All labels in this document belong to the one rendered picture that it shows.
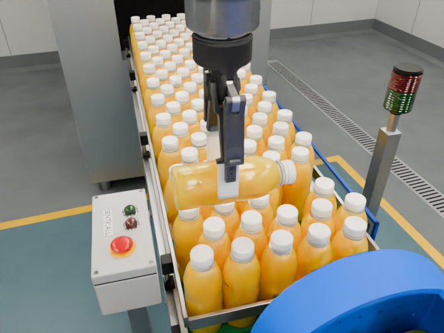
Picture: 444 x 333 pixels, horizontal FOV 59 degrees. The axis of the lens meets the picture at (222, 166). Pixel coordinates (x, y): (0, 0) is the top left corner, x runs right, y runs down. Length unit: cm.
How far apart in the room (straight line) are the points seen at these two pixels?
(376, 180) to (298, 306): 67
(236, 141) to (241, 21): 14
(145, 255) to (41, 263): 165
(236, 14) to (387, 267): 33
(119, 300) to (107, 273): 7
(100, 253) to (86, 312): 134
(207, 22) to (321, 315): 34
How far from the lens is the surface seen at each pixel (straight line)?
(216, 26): 46
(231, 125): 49
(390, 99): 99
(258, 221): 72
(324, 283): 48
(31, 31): 465
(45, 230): 246
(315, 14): 537
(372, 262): 50
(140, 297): 70
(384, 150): 105
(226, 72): 49
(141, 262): 66
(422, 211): 265
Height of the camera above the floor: 159
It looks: 35 degrees down
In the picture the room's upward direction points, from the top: straight up
